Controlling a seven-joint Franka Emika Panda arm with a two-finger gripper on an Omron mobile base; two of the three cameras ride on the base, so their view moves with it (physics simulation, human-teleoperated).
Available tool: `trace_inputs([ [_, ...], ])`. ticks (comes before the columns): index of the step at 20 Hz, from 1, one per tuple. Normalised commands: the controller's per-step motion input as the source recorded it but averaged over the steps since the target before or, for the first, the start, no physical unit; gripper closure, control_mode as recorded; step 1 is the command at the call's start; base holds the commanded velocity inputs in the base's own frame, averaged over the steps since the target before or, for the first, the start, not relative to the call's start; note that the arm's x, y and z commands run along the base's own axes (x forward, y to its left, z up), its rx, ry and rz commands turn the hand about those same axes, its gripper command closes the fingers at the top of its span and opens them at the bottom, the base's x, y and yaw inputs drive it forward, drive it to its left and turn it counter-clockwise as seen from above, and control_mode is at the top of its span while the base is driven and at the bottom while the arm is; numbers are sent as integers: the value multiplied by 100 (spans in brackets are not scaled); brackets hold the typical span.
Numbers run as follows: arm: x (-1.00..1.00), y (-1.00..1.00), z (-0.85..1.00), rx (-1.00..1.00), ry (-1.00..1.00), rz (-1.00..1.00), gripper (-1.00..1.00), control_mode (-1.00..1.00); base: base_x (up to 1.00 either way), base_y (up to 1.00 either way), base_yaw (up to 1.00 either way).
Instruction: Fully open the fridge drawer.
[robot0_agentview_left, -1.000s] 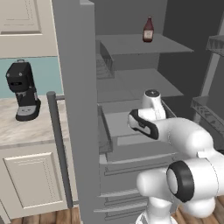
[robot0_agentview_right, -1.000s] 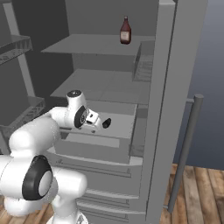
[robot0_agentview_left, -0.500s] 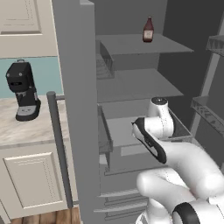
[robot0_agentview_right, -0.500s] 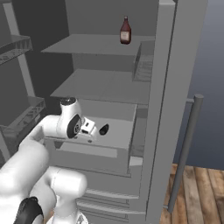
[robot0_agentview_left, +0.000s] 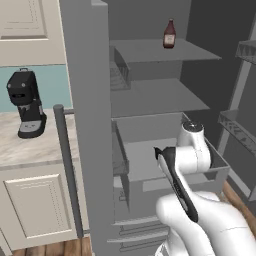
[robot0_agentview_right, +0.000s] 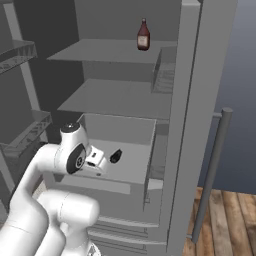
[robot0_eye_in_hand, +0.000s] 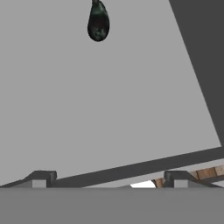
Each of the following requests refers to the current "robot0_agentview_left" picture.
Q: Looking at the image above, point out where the grey fridge drawer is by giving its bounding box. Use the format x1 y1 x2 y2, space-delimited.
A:
111 112 231 214

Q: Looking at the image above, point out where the grey fridge shelf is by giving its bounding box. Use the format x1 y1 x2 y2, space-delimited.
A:
109 37 223 65
110 77 211 119

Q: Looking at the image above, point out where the clear fridge door bin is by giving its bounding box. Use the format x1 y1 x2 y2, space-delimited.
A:
109 46 132 92
235 39 256 66

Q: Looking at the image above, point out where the grey fridge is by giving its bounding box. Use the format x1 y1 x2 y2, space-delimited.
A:
99 0 256 256

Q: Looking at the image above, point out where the grey fridge door with shelves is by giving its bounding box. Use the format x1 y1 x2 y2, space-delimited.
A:
215 0 256 202

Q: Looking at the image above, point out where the dark red sauce bottle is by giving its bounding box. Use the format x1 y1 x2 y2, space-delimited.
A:
162 18 177 50

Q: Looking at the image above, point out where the black coffee machine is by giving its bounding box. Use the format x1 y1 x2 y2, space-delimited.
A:
5 67 48 140

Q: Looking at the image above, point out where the beige base cupboard door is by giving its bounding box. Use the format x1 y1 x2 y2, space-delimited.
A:
0 162 85 252

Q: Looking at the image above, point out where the grey fridge door handle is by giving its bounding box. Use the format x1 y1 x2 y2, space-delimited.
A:
52 103 85 240

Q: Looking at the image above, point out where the beige wall cupboard door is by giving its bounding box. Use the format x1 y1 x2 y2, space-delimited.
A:
0 0 67 67

